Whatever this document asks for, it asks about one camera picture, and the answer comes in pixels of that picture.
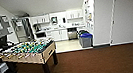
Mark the green foosball table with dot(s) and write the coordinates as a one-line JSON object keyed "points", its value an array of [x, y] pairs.
{"points": [[29, 51]]}

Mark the white two-door wall cabinet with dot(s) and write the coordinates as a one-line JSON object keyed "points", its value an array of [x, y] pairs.
{"points": [[40, 19]]}

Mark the stainless steel refrigerator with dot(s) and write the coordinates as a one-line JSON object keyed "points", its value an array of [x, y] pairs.
{"points": [[22, 29]]}

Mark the black coffee machine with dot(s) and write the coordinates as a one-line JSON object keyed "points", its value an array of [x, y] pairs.
{"points": [[36, 28]]}

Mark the white door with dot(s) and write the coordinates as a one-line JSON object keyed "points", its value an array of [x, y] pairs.
{"points": [[128, 15]]}

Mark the grey bin blue lid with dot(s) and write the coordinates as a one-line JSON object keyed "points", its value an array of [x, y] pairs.
{"points": [[86, 40]]}

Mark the white two-door base cabinet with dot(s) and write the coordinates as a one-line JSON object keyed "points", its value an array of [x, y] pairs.
{"points": [[59, 35]]}

